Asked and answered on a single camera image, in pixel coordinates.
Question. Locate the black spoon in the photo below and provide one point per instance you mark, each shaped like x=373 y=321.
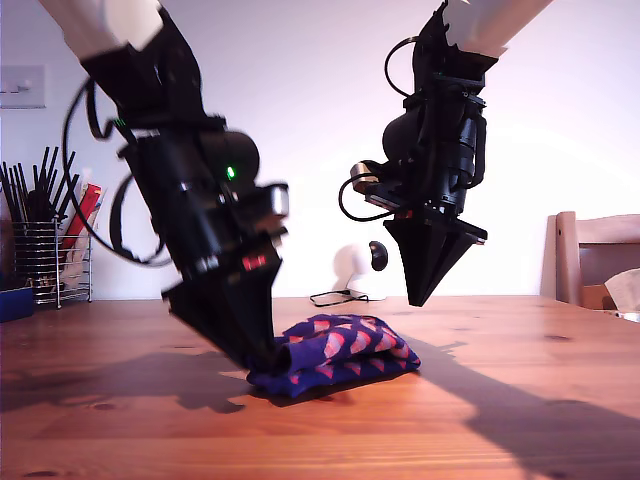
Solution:
x=39 y=205

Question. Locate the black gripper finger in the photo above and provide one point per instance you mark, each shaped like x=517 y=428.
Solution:
x=257 y=310
x=225 y=320

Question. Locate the pale paper packet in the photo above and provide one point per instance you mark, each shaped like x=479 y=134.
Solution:
x=75 y=270

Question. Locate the navy box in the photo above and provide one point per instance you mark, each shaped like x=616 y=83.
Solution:
x=15 y=306

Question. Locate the brown cardboard box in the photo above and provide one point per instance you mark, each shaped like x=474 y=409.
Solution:
x=595 y=297

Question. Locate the grey camera box on bracket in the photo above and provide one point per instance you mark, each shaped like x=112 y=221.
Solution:
x=362 y=172
x=275 y=200

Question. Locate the navy sock with pink pattern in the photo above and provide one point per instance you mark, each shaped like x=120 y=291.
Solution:
x=350 y=350

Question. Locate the beige paper bag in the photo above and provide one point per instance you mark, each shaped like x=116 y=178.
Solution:
x=627 y=290

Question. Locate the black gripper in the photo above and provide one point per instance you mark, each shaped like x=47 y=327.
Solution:
x=440 y=200

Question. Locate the white security camera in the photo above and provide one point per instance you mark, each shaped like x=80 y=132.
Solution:
x=361 y=275

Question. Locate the white light switch plate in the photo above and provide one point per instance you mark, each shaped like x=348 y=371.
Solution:
x=22 y=80

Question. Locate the wooden chair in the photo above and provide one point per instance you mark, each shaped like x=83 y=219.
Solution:
x=567 y=260

